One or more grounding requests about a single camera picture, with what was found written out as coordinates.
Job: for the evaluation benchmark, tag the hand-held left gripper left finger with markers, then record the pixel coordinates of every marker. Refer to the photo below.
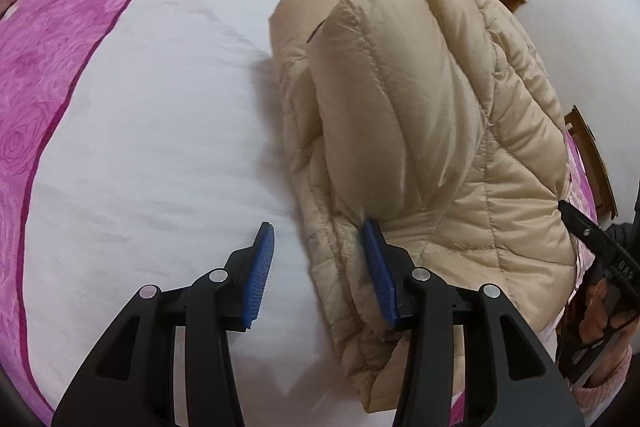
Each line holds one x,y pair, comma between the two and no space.
257,277

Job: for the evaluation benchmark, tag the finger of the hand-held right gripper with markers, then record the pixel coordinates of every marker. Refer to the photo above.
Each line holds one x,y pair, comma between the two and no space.
577,219

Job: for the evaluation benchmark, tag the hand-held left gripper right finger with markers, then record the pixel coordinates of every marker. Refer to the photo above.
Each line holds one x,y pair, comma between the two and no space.
377,272

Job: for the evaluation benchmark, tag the beige puffer jacket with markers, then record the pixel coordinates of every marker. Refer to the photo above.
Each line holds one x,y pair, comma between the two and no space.
425,117

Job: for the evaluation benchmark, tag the person's right forearm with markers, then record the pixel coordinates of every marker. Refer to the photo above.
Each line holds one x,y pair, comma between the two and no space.
602,382

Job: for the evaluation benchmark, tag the person's right hand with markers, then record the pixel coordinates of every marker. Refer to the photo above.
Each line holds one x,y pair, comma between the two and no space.
597,307

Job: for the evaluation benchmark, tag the purple white floral bedsheet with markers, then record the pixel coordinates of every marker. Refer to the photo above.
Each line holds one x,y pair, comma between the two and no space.
150,132

